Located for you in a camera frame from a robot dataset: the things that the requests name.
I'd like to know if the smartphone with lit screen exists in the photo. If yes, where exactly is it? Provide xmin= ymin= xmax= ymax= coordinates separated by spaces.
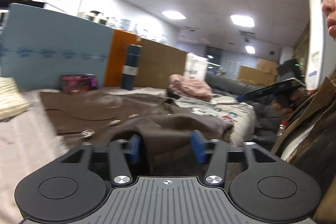
xmin=61 ymin=74 xmax=98 ymax=94

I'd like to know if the brown cardboard box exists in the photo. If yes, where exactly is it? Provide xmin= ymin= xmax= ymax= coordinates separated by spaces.
xmin=134 ymin=39 xmax=187 ymax=89

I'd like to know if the brown leather jacket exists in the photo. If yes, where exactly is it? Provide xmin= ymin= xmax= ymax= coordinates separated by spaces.
xmin=41 ymin=90 xmax=234 ymax=165

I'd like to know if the person in brown coat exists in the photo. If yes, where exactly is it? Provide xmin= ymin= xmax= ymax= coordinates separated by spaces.
xmin=270 ymin=0 xmax=336 ymax=224

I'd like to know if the orange cardboard panel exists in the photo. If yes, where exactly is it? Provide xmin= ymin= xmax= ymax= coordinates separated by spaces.
xmin=104 ymin=30 xmax=139 ymax=87

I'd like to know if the dark blue thermos bottle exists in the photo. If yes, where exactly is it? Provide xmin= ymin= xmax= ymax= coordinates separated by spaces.
xmin=121 ymin=44 xmax=142 ymax=90

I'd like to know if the pink fluffy garment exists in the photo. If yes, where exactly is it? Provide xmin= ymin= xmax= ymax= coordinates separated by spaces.
xmin=169 ymin=74 xmax=213 ymax=102

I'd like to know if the cream knitted sweater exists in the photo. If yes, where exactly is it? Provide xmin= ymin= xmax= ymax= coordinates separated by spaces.
xmin=0 ymin=77 xmax=30 ymax=120

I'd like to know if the large blue cardboard box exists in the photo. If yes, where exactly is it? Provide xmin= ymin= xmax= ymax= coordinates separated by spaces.
xmin=1 ymin=3 xmax=114 ymax=91

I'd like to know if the dark grey sofa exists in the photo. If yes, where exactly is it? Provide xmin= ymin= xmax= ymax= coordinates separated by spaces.
xmin=205 ymin=73 xmax=259 ymax=97

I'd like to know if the white printed box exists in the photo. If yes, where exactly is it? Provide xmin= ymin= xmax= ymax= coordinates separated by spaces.
xmin=183 ymin=53 xmax=208 ymax=81

